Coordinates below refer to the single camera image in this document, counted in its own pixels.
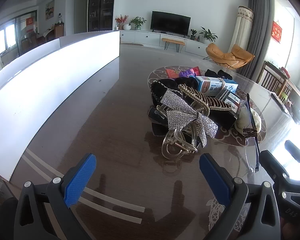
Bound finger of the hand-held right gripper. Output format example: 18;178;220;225
260;149;294;184
284;140;300;182

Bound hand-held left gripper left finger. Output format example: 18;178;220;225
14;152;98;240

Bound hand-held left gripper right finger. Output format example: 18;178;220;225
199;152;283;240

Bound dark frame eyeglasses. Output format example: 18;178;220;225
242;94;262;173

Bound white knit glove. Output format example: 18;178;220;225
234;100;262;134

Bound clear hair claw clip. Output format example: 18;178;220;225
161;127;199;159

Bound plain black box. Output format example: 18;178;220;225
207;105;238;131

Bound black white print box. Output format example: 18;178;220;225
214;89;242;113

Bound rhinestone black bow hair clip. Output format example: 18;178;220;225
150;79;218;148

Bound gold pearl hair claw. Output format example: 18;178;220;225
177;84;240;113

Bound dark wooden chair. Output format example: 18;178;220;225
257;61;293;103

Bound black sock with print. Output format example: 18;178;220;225
217;70;233;81

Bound orange-red foil packet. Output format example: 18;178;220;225
166;68;181;79

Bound orange lounge chair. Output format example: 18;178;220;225
203;43;255;69

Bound grey curtain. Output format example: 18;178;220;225
240;0;275;83

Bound covered standing air conditioner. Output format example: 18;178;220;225
227;5;255;54

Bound broad leaf potted plant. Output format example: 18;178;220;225
199;27;218;43

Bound wooden bench with hairpin legs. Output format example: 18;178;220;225
162;38;185;53

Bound wooden dining table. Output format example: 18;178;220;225
21;29;56;48

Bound white television cabinet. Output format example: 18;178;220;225
120;29;210;54

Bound red flowers in vase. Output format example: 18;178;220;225
115;14;129;30

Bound flat screen television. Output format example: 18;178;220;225
150;11;191;35

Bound green leafy potted plant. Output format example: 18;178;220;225
129;16;147;30

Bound black display cabinet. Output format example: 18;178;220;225
87;0;117;32

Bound red wall hanging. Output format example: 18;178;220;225
272;21;283;42

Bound framed wall painting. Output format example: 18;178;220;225
45;0;55;20

